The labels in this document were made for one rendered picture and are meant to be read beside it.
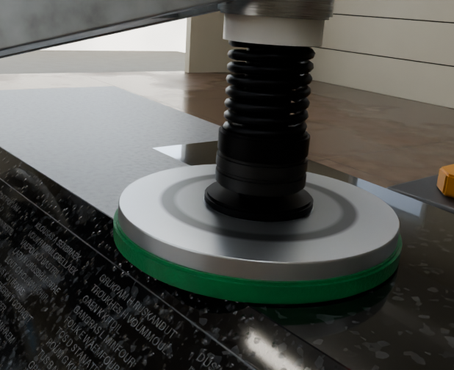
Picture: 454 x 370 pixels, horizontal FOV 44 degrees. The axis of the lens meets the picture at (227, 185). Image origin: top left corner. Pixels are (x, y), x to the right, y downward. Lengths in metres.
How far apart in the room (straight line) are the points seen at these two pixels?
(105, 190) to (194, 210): 0.14
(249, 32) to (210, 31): 8.51
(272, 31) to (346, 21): 8.13
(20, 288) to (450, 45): 7.15
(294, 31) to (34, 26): 0.17
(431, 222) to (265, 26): 0.24
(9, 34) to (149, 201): 0.15
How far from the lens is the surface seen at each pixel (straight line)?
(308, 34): 0.39
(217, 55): 9.01
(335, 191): 0.48
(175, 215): 0.40
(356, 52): 8.36
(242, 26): 0.38
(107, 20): 0.38
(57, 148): 0.68
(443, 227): 0.52
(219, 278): 0.34
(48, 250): 0.50
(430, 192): 1.07
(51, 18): 0.39
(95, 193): 0.52
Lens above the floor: 1.04
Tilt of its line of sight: 18 degrees down
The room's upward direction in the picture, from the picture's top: 4 degrees clockwise
